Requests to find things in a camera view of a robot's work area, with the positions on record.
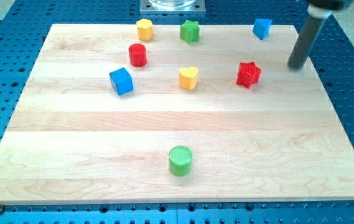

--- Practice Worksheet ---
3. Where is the dark robot end effector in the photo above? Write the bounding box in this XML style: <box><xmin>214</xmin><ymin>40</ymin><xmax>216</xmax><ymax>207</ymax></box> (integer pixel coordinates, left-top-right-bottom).
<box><xmin>307</xmin><ymin>0</ymin><xmax>352</xmax><ymax>11</ymax></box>

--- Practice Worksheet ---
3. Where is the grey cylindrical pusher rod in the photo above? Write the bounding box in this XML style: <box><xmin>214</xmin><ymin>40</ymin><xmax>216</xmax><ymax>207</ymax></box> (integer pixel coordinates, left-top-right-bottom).
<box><xmin>287</xmin><ymin>5</ymin><xmax>332</xmax><ymax>70</ymax></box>

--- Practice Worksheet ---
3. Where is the blue triangle block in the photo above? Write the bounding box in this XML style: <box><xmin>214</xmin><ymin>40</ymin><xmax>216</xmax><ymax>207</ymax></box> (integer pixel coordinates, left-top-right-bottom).
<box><xmin>253</xmin><ymin>19</ymin><xmax>272</xmax><ymax>40</ymax></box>

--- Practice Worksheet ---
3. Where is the red star block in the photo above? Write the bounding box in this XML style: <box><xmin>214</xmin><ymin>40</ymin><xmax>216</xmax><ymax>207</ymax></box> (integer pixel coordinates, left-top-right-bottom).
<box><xmin>236</xmin><ymin>62</ymin><xmax>262</xmax><ymax>89</ymax></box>

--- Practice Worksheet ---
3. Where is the green star block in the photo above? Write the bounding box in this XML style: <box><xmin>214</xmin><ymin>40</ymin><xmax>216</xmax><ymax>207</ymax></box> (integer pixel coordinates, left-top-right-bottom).
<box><xmin>180</xmin><ymin>20</ymin><xmax>200</xmax><ymax>44</ymax></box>

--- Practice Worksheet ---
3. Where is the yellow heart block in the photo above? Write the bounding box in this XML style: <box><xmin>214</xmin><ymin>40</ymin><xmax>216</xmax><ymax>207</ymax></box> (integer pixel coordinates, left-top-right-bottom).
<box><xmin>179</xmin><ymin>67</ymin><xmax>198</xmax><ymax>90</ymax></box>

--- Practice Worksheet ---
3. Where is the green cylinder block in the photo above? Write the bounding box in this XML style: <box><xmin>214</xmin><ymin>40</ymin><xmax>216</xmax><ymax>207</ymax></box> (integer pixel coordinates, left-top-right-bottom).
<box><xmin>169</xmin><ymin>146</ymin><xmax>193</xmax><ymax>177</ymax></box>

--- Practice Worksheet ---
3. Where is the yellow hexagon block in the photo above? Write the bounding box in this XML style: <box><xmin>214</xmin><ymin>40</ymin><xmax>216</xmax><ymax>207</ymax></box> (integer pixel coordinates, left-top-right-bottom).
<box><xmin>136</xmin><ymin>19</ymin><xmax>154</xmax><ymax>41</ymax></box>

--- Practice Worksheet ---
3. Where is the red cylinder block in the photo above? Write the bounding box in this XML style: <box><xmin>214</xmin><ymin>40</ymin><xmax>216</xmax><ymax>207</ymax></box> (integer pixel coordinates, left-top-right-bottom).
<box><xmin>128</xmin><ymin>44</ymin><xmax>147</xmax><ymax>67</ymax></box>

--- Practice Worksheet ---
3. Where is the blue cube block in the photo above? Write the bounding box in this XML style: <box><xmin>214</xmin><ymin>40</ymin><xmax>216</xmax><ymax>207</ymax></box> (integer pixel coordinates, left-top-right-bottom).
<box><xmin>109</xmin><ymin>68</ymin><xmax>134</xmax><ymax>95</ymax></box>

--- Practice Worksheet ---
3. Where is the wooden board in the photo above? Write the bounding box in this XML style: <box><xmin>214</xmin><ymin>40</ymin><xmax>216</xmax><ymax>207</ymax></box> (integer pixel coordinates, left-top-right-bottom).
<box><xmin>0</xmin><ymin>24</ymin><xmax>354</xmax><ymax>205</ymax></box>

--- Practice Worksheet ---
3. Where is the blue perforated table plate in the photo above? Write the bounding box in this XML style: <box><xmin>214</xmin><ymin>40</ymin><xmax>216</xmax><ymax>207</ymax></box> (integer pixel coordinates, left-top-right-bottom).
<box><xmin>0</xmin><ymin>1</ymin><xmax>354</xmax><ymax>223</ymax></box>

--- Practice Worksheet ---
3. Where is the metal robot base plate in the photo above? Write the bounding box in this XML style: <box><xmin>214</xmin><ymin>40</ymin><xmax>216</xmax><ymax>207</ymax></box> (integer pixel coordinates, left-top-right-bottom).
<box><xmin>138</xmin><ymin>0</ymin><xmax>206</xmax><ymax>14</ymax></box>

